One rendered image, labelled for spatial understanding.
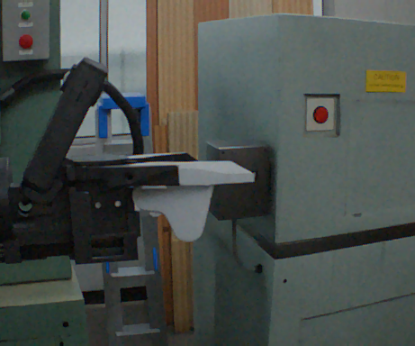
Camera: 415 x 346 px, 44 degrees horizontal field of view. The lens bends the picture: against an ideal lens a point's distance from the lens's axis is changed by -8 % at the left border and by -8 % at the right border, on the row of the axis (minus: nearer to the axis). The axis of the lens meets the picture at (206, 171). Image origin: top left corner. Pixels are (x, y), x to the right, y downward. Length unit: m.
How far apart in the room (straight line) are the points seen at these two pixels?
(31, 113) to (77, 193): 0.80
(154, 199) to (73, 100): 0.10
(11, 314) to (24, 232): 0.79
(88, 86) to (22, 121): 0.78
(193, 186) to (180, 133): 2.04
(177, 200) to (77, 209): 0.08
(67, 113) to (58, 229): 0.09
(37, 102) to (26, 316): 0.47
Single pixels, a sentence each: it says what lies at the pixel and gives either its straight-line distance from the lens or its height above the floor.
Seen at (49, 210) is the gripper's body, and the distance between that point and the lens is 0.45.
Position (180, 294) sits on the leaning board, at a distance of 2.57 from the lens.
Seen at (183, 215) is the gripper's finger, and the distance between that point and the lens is 0.41.
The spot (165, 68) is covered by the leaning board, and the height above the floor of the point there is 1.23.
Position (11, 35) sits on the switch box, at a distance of 1.14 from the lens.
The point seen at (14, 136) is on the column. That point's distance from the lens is 1.22.
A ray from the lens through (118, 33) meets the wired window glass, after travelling 2.73.
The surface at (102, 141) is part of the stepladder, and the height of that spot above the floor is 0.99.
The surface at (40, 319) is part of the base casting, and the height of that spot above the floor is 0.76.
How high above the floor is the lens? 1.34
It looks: 13 degrees down
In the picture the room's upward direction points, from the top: straight up
